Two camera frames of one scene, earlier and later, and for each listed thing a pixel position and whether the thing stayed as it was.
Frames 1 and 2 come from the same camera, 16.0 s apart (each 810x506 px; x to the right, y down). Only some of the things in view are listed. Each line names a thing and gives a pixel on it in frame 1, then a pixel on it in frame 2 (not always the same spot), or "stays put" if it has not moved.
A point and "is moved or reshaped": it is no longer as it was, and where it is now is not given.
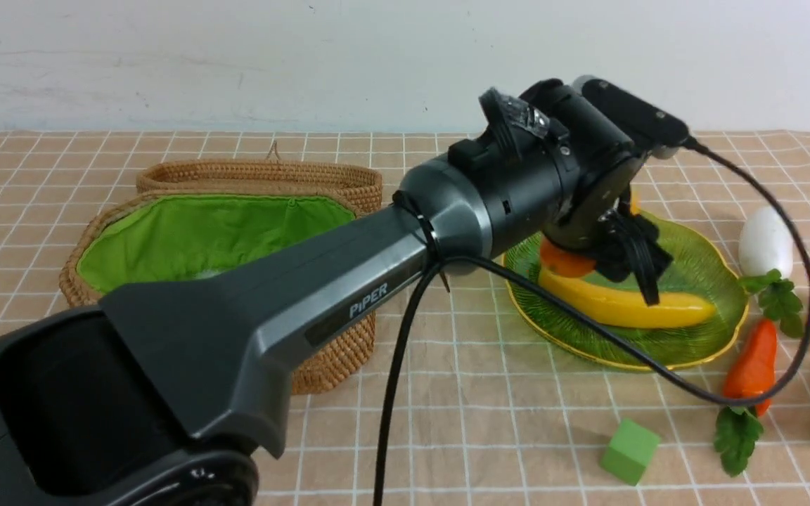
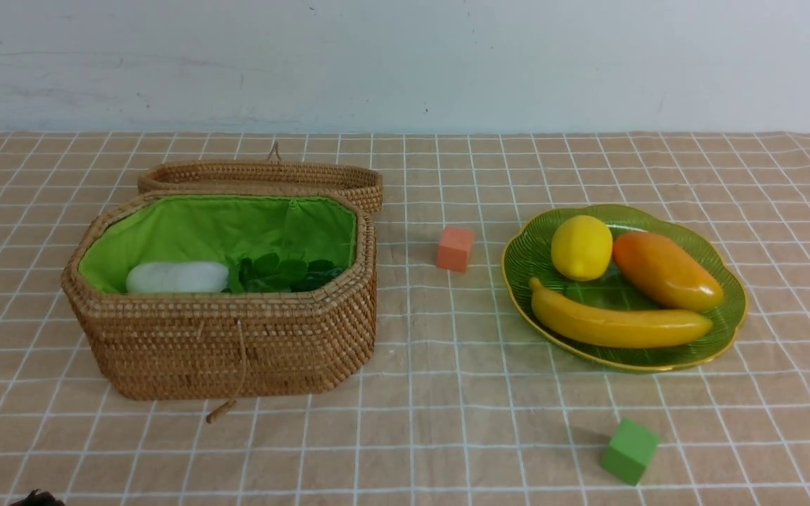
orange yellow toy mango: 562,261 to 668,270
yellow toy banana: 621,305 to 611,328
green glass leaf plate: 697,266 stays put
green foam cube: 630,451 stays put
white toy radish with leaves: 766,256 is moved or reshaped
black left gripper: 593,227 to 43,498
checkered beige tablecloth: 463,404 stays put
